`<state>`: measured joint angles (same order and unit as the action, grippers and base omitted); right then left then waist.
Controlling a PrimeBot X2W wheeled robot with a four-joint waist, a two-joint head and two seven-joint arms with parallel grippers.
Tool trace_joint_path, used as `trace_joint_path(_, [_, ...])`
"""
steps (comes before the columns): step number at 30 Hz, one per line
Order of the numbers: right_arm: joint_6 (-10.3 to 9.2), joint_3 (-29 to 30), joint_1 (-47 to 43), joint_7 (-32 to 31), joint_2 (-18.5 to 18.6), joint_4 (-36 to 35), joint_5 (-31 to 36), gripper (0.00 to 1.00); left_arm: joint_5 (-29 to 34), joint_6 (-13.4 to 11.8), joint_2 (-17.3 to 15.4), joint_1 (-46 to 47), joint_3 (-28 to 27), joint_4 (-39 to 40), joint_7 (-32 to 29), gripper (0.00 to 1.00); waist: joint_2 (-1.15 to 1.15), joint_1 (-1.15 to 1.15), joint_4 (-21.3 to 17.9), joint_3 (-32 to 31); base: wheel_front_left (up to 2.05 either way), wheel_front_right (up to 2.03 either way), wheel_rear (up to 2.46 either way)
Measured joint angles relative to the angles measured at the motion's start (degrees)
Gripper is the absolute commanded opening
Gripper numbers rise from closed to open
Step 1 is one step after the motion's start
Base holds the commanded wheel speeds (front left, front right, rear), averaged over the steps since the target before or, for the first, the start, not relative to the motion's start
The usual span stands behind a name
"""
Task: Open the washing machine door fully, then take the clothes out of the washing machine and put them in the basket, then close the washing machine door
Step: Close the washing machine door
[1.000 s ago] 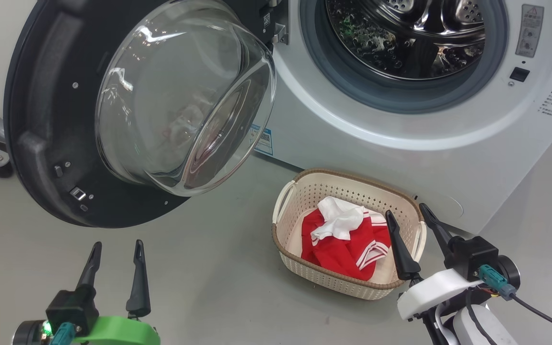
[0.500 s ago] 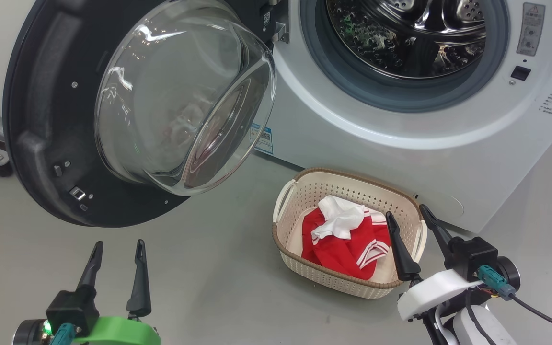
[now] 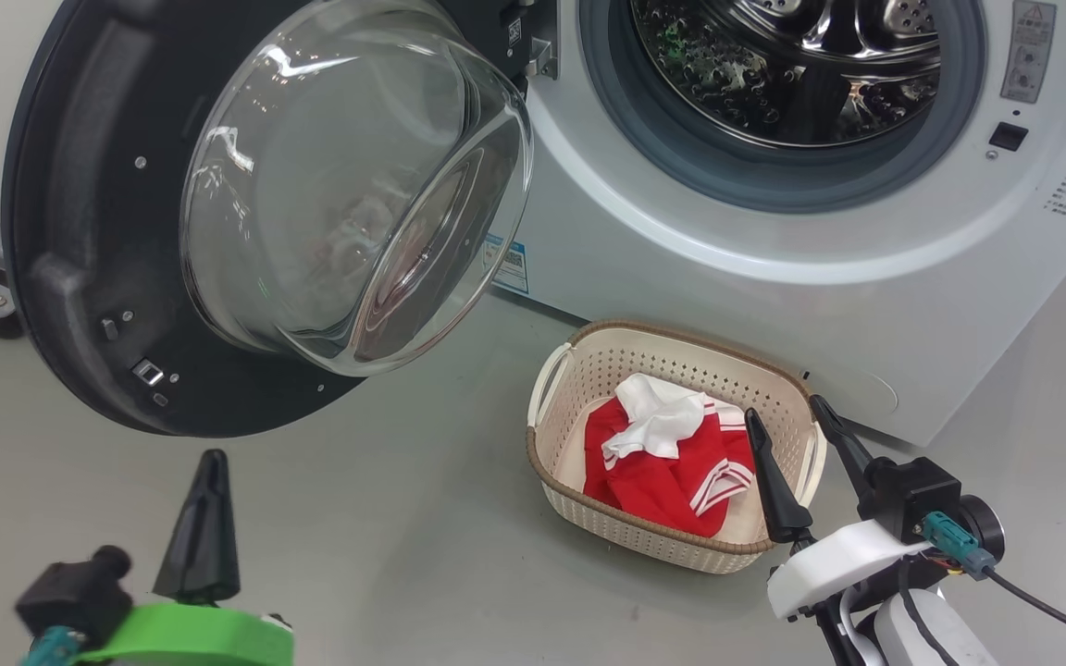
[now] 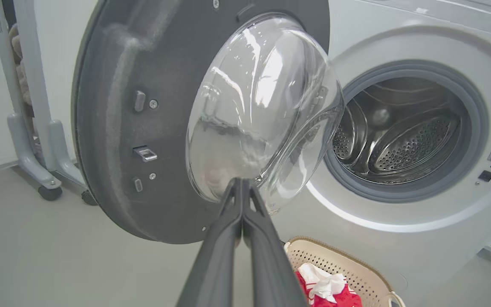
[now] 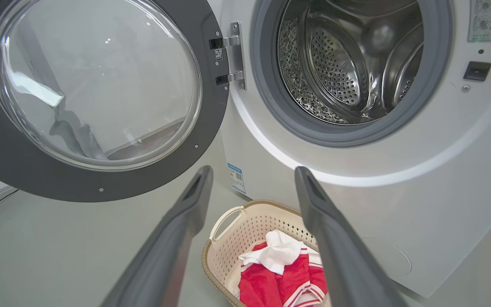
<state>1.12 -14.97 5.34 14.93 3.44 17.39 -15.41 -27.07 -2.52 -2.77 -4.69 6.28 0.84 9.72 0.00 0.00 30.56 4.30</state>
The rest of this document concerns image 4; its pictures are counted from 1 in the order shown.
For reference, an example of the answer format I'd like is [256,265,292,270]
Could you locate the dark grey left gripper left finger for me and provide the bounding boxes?
[176,178,244,307]

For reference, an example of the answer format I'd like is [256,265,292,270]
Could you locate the black round washing machine door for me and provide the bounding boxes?
[71,0,346,244]

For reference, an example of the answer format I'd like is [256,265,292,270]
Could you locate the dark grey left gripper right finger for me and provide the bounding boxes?
[241,178,310,307]

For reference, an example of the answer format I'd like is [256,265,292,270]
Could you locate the white washing machine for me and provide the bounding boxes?
[271,0,491,299]

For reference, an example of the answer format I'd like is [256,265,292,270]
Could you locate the brown plush toy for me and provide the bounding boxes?
[8,23,34,109]

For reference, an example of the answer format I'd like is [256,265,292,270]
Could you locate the cream perforated laundry basket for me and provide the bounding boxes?
[284,237,406,307]

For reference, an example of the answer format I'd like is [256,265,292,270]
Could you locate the grey metal frame with casters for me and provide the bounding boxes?
[0,0,99,206]

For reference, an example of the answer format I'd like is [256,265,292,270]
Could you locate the red garment with white trim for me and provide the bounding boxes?
[295,271,363,307]

